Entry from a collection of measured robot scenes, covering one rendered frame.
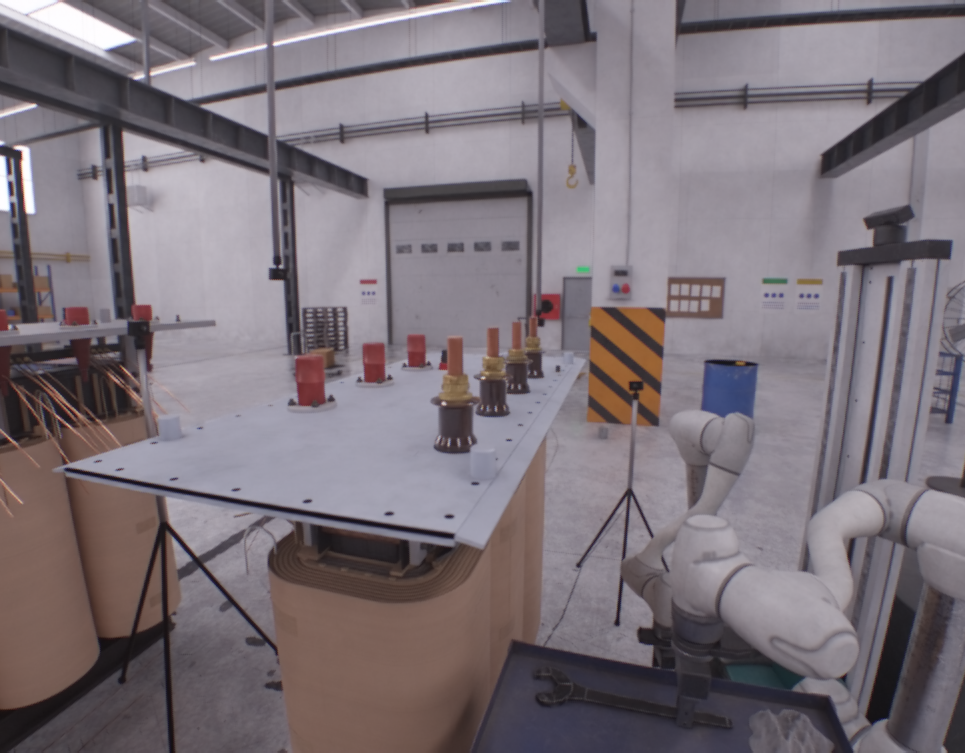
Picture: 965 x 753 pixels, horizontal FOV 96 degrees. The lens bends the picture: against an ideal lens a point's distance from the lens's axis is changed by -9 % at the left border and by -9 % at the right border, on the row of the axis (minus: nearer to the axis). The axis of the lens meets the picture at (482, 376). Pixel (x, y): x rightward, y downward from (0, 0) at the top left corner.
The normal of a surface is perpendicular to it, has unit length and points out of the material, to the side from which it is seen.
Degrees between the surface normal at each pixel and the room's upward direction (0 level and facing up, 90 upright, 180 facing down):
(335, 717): 90
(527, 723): 0
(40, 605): 90
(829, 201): 90
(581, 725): 0
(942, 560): 94
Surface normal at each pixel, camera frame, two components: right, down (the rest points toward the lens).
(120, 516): 0.68, 0.12
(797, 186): -0.28, 0.16
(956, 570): -0.87, 0.16
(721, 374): -0.67, 0.12
